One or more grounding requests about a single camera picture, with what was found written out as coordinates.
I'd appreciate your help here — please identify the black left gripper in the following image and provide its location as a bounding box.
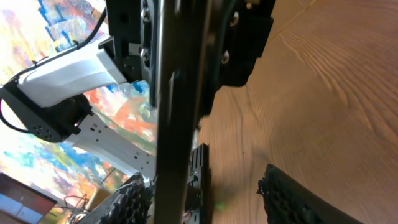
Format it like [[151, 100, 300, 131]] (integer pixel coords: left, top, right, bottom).
[[105, 0, 275, 117]]

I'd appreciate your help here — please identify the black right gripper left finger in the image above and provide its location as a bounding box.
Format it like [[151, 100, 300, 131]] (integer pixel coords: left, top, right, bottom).
[[78, 172, 153, 224]]

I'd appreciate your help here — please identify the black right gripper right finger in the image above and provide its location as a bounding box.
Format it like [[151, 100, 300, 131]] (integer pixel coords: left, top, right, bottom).
[[257, 164, 360, 224]]

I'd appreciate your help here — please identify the gold Galaxy smartphone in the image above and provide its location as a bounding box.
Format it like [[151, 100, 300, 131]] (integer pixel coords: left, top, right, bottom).
[[154, 1, 213, 224]]

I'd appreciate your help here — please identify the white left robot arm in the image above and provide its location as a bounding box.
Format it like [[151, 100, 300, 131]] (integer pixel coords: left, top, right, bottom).
[[1, 1, 274, 180]]

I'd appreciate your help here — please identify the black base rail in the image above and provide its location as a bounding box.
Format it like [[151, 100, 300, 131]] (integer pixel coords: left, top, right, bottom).
[[182, 144, 210, 224]]

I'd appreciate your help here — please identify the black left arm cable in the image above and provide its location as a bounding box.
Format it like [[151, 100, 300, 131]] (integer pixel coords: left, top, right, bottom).
[[0, 9, 108, 134]]

